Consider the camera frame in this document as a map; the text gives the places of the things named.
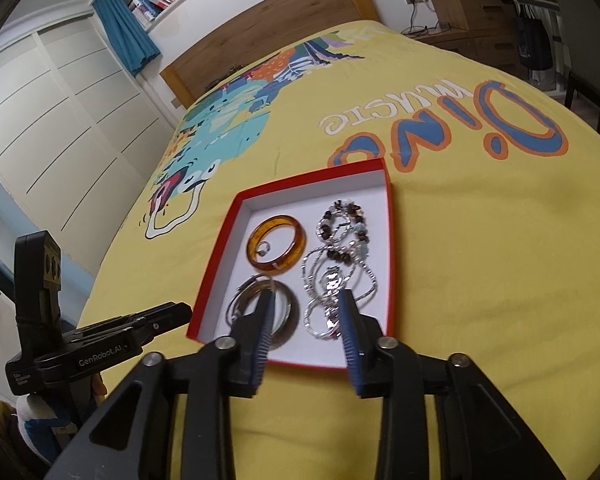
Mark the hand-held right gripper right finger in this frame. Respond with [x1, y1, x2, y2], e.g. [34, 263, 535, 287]
[339, 289, 566, 480]

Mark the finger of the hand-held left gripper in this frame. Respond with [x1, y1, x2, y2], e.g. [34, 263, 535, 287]
[125, 312, 193, 348]
[75, 301, 192, 333]

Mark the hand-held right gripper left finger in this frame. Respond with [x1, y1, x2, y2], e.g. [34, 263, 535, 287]
[45, 290, 276, 480]

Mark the dark bangle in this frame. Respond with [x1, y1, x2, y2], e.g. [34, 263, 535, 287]
[228, 280, 300, 352]

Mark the silver twisted bangle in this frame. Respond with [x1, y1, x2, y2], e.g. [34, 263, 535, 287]
[304, 287, 342, 340]

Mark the thin metal bangle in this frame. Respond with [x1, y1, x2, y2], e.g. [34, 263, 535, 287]
[225, 274, 276, 327]

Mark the silver chain necklace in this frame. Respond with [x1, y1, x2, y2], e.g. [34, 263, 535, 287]
[302, 245, 381, 313]

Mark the silver wristwatch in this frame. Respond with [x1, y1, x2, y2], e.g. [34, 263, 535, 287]
[320, 265, 347, 341]

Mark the amber bangle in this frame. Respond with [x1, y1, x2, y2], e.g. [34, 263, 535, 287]
[246, 215, 308, 275]

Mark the beaded bracelet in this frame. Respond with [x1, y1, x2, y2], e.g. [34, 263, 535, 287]
[316, 200, 372, 266]

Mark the red jewelry box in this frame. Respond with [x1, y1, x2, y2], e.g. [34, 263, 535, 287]
[186, 158, 396, 371]

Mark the person's left hand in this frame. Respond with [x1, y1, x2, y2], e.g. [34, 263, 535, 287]
[16, 394, 71, 467]

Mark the white wardrobe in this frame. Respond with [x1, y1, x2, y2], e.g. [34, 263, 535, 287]
[0, 5, 181, 241]

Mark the yellow printed blanket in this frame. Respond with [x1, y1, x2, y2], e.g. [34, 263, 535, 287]
[45, 20, 600, 480]

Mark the teal curtain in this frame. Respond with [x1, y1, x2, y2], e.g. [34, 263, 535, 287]
[92, 0, 161, 77]

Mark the wooden headboard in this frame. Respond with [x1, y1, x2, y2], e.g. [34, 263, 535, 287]
[160, 0, 381, 110]

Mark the dark chair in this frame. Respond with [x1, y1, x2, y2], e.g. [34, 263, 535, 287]
[565, 70, 600, 136]

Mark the dark hanging bag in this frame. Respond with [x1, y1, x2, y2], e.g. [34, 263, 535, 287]
[512, 5, 554, 71]

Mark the wooden nightstand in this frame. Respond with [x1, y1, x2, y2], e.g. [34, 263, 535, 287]
[410, 0, 522, 79]

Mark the black cable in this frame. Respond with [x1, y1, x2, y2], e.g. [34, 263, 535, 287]
[400, 2, 447, 37]

